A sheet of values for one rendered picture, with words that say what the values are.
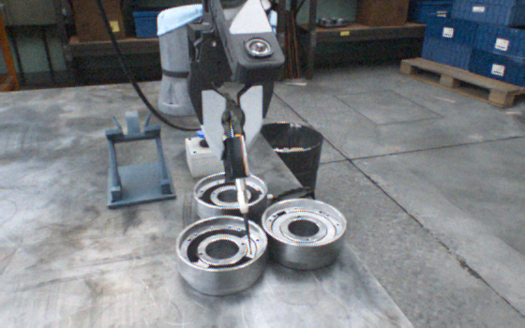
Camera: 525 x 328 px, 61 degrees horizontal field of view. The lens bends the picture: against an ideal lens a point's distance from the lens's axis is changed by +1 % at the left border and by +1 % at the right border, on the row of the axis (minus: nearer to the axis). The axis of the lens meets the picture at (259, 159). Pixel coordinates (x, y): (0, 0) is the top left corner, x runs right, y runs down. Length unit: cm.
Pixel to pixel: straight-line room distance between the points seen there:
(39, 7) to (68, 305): 388
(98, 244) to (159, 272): 11
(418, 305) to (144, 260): 131
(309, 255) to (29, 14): 397
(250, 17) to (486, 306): 155
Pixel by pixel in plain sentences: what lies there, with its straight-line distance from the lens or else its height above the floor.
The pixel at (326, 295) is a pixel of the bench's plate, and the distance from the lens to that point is 51.
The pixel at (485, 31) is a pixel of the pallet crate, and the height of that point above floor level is 51.
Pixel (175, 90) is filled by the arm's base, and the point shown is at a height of 86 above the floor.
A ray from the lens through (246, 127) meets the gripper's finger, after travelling 51.
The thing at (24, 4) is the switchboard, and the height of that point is 73.
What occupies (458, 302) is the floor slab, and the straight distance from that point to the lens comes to 181.
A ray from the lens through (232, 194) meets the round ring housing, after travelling 65.
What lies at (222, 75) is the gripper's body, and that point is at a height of 102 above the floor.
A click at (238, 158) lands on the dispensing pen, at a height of 93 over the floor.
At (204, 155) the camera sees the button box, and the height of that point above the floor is 84.
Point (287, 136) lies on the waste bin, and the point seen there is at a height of 36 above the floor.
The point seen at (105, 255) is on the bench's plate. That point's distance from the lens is 59.
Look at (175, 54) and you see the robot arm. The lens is 101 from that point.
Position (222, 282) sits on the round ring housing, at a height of 82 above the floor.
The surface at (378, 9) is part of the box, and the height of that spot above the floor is 61.
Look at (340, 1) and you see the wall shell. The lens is 502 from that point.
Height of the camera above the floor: 115
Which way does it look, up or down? 26 degrees down
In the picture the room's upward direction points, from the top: straight up
